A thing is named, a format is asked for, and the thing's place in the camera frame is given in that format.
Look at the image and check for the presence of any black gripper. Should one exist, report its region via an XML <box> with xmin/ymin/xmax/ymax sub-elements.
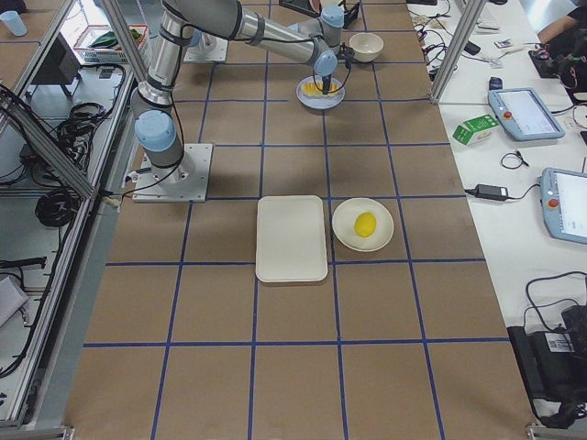
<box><xmin>316</xmin><ymin>50</ymin><xmax>338</xmax><ymax>95</ymax></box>

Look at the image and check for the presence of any yellow croissant bread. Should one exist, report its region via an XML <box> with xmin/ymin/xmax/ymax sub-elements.
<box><xmin>300</xmin><ymin>82</ymin><xmax>340</xmax><ymax>97</ymax></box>

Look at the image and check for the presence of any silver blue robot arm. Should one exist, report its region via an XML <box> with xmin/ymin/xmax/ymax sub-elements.
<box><xmin>131</xmin><ymin>1</ymin><xmax>344</xmax><ymax>184</ymax></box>

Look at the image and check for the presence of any blue plate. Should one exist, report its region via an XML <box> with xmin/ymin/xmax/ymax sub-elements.
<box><xmin>296</xmin><ymin>76</ymin><xmax>345</xmax><ymax>110</ymax></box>

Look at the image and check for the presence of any white round plate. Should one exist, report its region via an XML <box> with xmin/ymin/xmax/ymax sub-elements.
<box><xmin>332</xmin><ymin>198</ymin><xmax>394</xmax><ymax>252</ymax></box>

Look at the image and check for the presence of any white bowl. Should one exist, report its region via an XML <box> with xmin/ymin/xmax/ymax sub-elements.
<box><xmin>349</xmin><ymin>33</ymin><xmax>384</xmax><ymax>63</ymax></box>

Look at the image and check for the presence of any yellow lemon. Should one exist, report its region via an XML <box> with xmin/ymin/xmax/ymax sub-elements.
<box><xmin>353</xmin><ymin>212</ymin><xmax>377</xmax><ymax>238</ymax></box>

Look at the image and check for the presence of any green white carton box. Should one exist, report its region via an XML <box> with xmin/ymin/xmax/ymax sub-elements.
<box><xmin>452</xmin><ymin>114</ymin><xmax>499</xmax><ymax>146</ymax></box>

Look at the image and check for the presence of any white rectangular tray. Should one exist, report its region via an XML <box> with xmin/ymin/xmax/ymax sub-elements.
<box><xmin>255</xmin><ymin>195</ymin><xmax>328</xmax><ymax>283</ymax></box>

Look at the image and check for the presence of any black power adapter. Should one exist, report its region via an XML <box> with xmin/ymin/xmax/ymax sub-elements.
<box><xmin>465</xmin><ymin>183</ymin><xmax>509</xmax><ymax>202</ymax></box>

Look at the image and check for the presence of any blue teach pendant upper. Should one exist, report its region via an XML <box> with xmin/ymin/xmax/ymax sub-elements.
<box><xmin>487</xmin><ymin>88</ymin><xmax>565</xmax><ymax>141</ymax></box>

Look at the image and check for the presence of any blue teach pendant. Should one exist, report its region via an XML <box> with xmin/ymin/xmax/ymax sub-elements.
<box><xmin>539</xmin><ymin>168</ymin><xmax>586</xmax><ymax>244</ymax></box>
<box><xmin>487</xmin><ymin>88</ymin><xmax>565</xmax><ymax>141</ymax></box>

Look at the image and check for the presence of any blue teach pendant lower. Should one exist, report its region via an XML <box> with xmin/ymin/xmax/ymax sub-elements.
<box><xmin>539</xmin><ymin>168</ymin><xmax>586</xmax><ymax>244</ymax></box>

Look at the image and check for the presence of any blue plastic cup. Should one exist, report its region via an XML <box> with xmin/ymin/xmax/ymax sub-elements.
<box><xmin>0</xmin><ymin>10</ymin><xmax>28</xmax><ymax>37</ymax></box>

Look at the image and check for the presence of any aluminium frame post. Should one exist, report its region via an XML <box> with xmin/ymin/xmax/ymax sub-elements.
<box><xmin>430</xmin><ymin>0</ymin><xmax>486</xmax><ymax>104</ymax></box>

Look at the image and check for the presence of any small black cable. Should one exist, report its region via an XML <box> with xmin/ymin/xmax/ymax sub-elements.
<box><xmin>500</xmin><ymin>149</ymin><xmax>529</xmax><ymax>169</ymax></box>

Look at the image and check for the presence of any black cable coil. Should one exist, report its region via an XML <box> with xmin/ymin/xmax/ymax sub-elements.
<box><xmin>35</xmin><ymin>188</ymin><xmax>79</xmax><ymax>228</ymax></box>

